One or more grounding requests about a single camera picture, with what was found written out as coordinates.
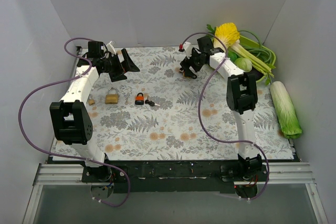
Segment purple eggplant toy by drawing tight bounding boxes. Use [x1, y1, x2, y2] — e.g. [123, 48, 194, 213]
[255, 70, 265, 82]

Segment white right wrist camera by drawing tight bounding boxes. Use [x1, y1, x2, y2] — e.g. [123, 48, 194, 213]
[179, 41, 193, 59]

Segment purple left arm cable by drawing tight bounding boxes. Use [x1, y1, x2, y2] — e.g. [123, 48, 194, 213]
[17, 37, 131, 208]

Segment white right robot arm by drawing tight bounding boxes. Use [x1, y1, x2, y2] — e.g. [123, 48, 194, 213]
[179, 33, 263, 181]

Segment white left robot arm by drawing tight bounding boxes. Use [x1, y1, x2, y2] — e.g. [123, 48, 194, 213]
[49, 41, 139, 182]

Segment floral patterned table mat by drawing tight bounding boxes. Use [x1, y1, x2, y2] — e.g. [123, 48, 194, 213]
[52, 45, 295, 161]

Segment yellow napa cabbage toy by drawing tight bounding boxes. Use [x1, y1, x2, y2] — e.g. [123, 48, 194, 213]
[213, 23, 240, 50]

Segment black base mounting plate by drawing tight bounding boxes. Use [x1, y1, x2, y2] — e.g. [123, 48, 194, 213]
[81, 159, 271, 195]

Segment green napa cabbage toy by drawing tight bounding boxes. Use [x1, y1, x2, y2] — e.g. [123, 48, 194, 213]
[270, 81, 302, 139]

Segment round green cabbage toy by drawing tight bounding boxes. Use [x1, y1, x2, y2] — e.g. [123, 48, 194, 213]
[234, 58, 253, 72]

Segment green long beans toy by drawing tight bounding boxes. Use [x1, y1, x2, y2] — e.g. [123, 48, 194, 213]
[239, 30, 273, 64]

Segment black key with ring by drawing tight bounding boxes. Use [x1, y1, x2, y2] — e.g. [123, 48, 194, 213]
[144, 99, 160, 106]

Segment orange and black padlock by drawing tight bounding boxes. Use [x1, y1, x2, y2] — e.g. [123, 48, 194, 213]
[134, 92, 144, 105]

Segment green plastic basket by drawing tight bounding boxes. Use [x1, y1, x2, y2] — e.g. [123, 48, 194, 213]
[207, 34, 276, 83]

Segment aluminium frame rail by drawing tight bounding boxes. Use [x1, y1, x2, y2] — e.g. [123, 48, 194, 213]
[24, 163, 328, 223]

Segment small brass padlock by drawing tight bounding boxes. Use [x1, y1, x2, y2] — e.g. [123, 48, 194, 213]
[87, 95, 96, 106]

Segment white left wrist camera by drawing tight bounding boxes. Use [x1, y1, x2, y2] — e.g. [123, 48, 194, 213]
[106, 40, 117, 55]

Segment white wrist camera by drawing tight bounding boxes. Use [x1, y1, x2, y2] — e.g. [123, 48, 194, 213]
[179, 41, 193, 59]
[106, 40, 117, 55]

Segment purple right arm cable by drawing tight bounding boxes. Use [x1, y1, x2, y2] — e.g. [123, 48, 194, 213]
[181, 32, 270, 200]

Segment pale celery stalks toy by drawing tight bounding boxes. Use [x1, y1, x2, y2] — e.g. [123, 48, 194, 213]
[230, 42, 274, 77]

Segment large brass padlock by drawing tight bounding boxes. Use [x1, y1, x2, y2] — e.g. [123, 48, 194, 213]
[104, 88, 119, 104]

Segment green parsley leaf toy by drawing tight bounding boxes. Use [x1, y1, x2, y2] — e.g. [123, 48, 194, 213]
[206, 24, 216, 35]

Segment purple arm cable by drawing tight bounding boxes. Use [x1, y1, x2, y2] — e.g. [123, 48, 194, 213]
[17, 37, 131, 208]
[181, 32, 270, 200]

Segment dark green vegetable toy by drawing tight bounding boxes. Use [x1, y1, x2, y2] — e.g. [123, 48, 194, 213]
[228, 51, 238, 62]

